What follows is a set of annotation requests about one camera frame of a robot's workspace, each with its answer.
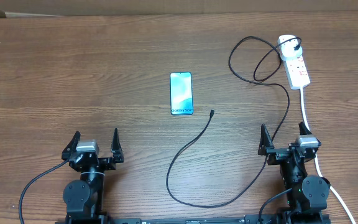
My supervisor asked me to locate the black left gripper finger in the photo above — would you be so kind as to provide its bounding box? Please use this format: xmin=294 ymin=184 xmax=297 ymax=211
xmin=62 ymin=131 xmax=81 ymax=161
xmin=111 ymin=128 xmax=124 ymax=163

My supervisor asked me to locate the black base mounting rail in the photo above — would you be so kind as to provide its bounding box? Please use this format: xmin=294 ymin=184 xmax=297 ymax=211
xmin=55 ymin=215 xmax=331 ymax=224

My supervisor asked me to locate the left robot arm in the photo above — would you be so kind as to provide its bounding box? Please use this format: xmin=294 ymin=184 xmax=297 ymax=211
xmin=62 ymin=129 xmax=124 ymax=223

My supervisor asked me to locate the brown cardboard backdrop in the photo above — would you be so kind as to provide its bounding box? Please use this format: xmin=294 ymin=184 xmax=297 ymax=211
xmin=0 ymin=0 xmax=358 ymax=17

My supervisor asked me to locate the white wall charger plug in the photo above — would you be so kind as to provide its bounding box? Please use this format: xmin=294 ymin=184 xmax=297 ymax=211
xmin=277 ymin=34 xmax=303 ymax=61

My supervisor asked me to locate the white power strip cord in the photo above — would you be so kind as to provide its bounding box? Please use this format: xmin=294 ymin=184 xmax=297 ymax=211
xmin=299 ymin=86 xmax=357 ymax=224

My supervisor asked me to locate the black USB charging cable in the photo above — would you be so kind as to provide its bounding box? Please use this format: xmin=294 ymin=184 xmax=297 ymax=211
xmin=165 ymin=35 xmax=303 ymax=209

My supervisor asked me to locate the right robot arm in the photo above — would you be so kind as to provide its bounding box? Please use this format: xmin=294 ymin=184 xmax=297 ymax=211
xmin=257 ymin=122 xmax=331 ymax=223

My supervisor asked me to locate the white power strip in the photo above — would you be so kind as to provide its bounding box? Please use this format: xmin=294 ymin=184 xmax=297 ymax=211
xmin=282 ymin=55 xmax=310 ymax=90

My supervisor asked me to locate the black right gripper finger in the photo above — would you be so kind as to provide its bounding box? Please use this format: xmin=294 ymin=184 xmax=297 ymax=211
xmin=298 ymin=122 xmax=312 ymax=135
xmin=258 ymin=124 xmax=275 ymax=156

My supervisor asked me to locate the blue Samsung Galaxy smartphone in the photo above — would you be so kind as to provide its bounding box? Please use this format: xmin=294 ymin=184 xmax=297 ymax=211
xmin=170 ymin=72 xmax=194 ymax=116

